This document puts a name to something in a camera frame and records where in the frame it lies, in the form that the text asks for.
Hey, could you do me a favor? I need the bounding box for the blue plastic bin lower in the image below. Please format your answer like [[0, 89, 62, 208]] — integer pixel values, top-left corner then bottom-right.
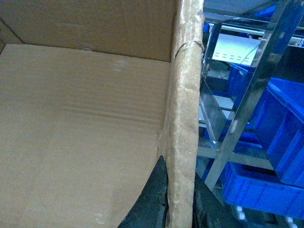
[[220, 162, 304, 220]]

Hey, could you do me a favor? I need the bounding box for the blue plastic bin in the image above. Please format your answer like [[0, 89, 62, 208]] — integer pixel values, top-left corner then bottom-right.
[[227, 63, 250, 102], [220, 162, 304, 220], [251, 77, 304, 187]]

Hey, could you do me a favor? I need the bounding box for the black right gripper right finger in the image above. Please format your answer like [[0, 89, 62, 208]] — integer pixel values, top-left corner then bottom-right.
[[192, 175, 238, 228]]

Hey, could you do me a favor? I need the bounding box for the stainless steel shelf rack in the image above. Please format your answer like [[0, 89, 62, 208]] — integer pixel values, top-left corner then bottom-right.
[[200, 0, 304, 189]]

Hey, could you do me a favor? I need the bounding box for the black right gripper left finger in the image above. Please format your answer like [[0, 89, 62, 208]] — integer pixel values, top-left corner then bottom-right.
[[118, 155, 168, 228]]

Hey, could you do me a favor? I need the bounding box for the brown cardboard box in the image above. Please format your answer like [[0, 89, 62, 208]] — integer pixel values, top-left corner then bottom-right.
[[0, 0, 204, 228]]

